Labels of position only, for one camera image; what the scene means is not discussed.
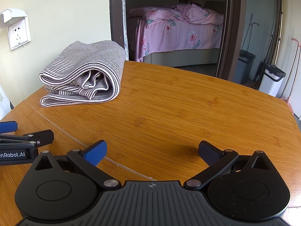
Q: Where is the white lace curtain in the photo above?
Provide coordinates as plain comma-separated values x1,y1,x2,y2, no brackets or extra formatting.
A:
122,0,129,61

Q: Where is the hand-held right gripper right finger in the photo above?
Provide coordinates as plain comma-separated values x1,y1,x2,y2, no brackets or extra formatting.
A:
183,140,271,190

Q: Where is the dark brown door frame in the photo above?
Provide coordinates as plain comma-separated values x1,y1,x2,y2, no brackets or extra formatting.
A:
109,0,245,83

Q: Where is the white bin with black lid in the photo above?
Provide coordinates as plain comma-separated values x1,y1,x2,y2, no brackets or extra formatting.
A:
258,64,286,97

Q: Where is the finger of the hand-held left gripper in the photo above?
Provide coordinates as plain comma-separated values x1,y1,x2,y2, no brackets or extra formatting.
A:
0,129,54,149
0,121,19,134

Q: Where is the grey bed frame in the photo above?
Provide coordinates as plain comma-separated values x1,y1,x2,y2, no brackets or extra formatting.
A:
143,1,226,67

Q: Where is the black white striped garment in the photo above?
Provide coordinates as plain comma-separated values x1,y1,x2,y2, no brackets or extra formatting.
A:
39,40,126,107

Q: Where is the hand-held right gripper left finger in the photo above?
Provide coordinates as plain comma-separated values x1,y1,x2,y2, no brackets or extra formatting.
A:
34,140,121,190

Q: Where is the white wall socket with cover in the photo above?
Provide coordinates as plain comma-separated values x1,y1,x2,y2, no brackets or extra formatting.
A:
0,8,31,51

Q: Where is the bed with pink floral sheet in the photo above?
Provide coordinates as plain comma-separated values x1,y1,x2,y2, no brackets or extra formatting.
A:
127,3,224,63

